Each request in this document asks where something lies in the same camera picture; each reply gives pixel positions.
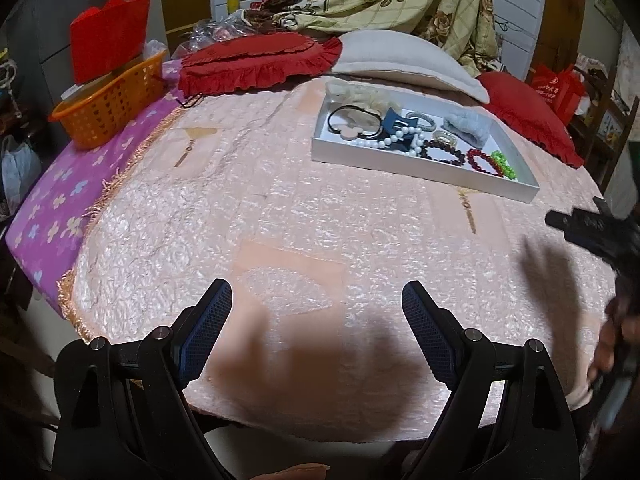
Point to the person's right hand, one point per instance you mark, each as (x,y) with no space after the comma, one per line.
(605,345)

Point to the red paper bag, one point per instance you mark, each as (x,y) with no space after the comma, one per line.
(107,35)

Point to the purple flowered sheet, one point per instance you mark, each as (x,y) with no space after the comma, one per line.
(60,195)

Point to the white plastic bag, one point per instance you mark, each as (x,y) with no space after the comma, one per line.
(20,167)

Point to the light blue fluffy scrunchie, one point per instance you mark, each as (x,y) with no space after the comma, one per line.
(467,125)

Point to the wooden chair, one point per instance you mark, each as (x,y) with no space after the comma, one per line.
(600,125)

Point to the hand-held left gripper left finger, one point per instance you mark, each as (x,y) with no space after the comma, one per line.
(202,332)

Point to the blue rectangular hair clip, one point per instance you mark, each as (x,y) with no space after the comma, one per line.
(395,122)

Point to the white pillow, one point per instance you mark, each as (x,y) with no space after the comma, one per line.
(400,57)

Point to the person's left hand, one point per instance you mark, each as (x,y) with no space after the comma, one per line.
(295,473)

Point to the red frilled flat pillow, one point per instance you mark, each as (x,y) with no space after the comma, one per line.
(250,65)

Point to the orange plastic basket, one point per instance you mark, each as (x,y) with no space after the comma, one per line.
(115,100)

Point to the white rectangular tray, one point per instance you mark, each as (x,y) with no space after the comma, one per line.
(400,170)

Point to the pink flower hair ornament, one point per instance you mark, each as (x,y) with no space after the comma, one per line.
(348,131)

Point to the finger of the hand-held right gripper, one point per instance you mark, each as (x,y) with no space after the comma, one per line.
(580,227)

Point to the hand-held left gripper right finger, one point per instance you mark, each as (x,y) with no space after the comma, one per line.
(432,332)

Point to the cream fluffy scrunchie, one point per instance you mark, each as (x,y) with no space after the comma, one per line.
(357,95)

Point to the pink textured bedspread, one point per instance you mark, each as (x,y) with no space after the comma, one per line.
(300,220)

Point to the red shopping bag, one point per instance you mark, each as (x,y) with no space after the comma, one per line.
(552,90)

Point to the clear plastic bags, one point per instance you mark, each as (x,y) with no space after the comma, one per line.
(210,32)

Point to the red frilled plump pillow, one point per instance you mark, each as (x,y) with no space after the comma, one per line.
(530,115)

